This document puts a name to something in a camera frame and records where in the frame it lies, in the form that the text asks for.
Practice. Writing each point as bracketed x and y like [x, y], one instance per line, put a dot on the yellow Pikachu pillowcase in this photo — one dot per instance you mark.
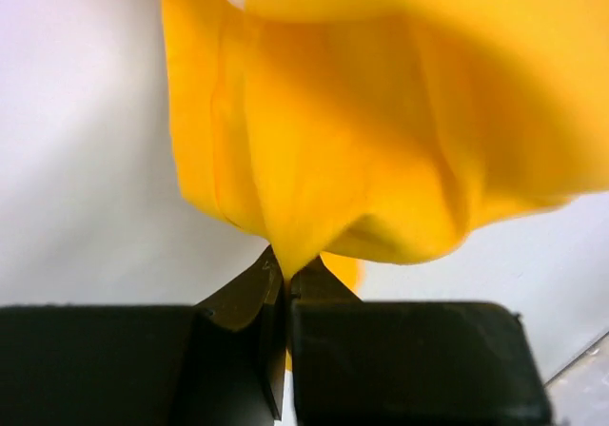
[459, 147]

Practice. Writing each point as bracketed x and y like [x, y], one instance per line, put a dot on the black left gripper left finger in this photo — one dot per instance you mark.
[218, 362]

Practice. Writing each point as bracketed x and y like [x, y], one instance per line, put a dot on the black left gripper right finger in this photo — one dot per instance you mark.
[357, 362]

